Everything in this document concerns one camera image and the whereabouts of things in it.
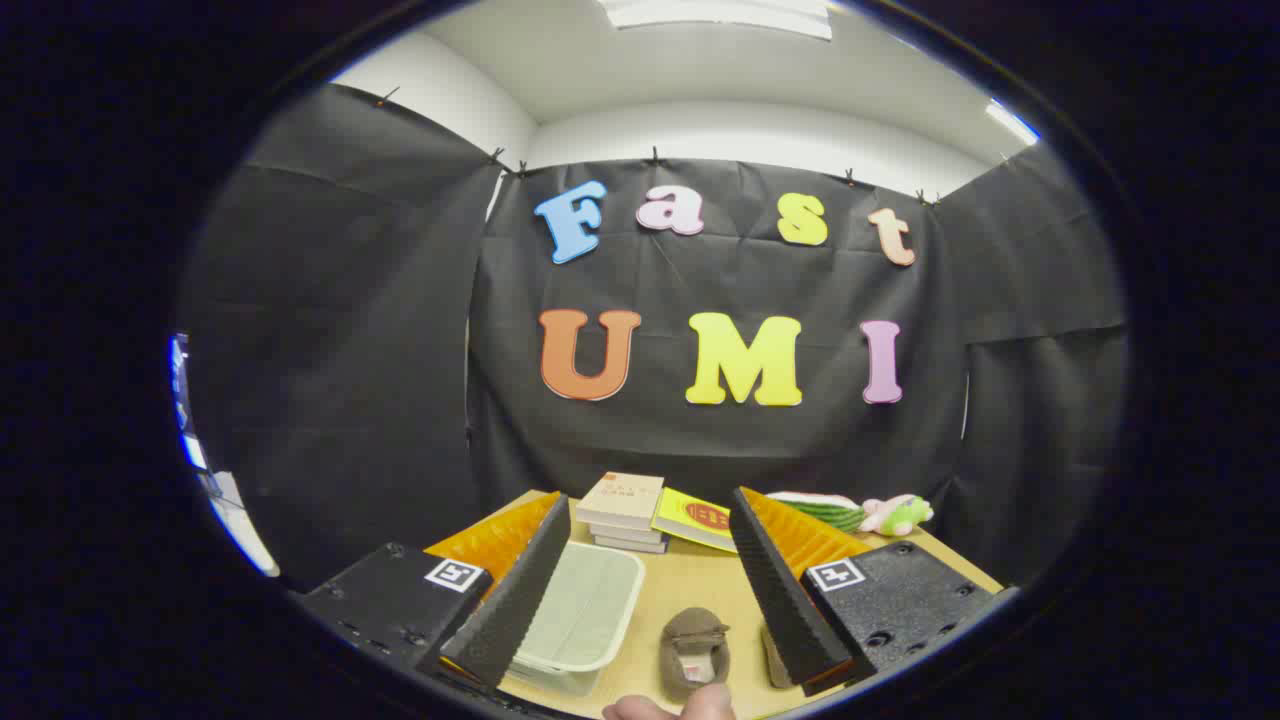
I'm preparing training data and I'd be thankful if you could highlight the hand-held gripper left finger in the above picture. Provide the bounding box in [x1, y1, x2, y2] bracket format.
[295, 490, 573, 691]

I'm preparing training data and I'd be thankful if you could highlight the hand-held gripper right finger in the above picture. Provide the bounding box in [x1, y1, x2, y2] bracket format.
[728, 486, 1006, 698]

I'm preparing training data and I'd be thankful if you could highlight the brown fuzzy shoe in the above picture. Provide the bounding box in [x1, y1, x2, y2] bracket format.
[760, 622, 796, 691]
[660, 607, 733, 701]

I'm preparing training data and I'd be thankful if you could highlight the cream fabric storage box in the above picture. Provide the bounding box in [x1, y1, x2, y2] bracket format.
[505, 540, 646, 696]

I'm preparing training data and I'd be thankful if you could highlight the watermelon slice plush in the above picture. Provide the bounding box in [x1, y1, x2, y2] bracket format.
[765, 490, 867, 533]

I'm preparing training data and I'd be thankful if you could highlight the yellow book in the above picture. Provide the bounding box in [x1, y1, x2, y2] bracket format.
[652, 487, 741, 554]

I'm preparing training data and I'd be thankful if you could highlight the pink and green plush toy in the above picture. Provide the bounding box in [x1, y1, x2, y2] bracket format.
[858, 494, 935, 537]

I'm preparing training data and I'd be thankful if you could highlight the beige book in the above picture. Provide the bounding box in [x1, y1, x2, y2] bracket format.
[575, 472, 666, 531]

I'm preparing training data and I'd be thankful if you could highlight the black backdrop cloth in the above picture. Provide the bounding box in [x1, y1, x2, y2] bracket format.
[185, 83, 1131, 591]

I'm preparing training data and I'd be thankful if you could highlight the small ceiling light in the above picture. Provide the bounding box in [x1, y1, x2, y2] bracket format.
[985, 98, 1041, 146]

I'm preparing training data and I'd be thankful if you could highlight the long ceiling light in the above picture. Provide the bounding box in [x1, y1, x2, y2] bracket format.
[598, 0, 834, 41]

